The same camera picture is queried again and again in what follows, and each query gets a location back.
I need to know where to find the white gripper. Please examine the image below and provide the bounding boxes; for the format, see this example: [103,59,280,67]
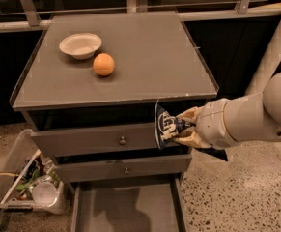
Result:
[160,99,239,150]

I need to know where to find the blue chip bag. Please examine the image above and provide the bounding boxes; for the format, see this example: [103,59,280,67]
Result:
[154,100,229,162]

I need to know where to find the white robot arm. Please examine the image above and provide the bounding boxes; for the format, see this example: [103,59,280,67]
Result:
[155,72,281,150]

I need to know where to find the grey top drawer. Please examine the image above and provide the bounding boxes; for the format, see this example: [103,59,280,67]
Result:
[29,118,206,159]

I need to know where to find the grey drawer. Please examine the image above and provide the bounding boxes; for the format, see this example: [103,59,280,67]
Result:
[70,175,188,232]
[29,118,206,159]
[55,154,191,183]

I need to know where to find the metal top drawer knob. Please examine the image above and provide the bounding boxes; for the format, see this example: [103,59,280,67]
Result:
[119,136,126,146]

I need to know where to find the grey bottom drawer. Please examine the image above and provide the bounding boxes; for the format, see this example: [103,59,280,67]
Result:
[70,175,188,232]

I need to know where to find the grey drawer cabinet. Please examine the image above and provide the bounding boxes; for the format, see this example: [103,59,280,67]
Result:
[9,11,219,232]

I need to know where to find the grey middle drawer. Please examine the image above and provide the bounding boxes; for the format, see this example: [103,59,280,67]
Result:
[55,154,191,183]

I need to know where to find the orange fruit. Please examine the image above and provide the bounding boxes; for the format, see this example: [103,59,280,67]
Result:
[93,53,115,76]

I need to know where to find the metal railing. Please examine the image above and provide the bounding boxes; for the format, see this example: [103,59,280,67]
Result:
[0,0,281,35]

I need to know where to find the white paper bowl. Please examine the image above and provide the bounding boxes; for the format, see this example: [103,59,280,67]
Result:
[59,33,102,60]

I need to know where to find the white stick in bin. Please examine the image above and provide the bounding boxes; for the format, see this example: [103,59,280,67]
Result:
[0,149,41,204]

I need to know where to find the white cup in bin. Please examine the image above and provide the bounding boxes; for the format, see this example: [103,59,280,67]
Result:
[32,182,56,206]

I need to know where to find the clear plastic bin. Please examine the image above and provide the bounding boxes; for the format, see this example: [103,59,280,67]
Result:
[0,130,65,215]

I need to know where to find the white slanted post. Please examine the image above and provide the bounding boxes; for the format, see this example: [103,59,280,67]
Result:
[245,20,281,95]

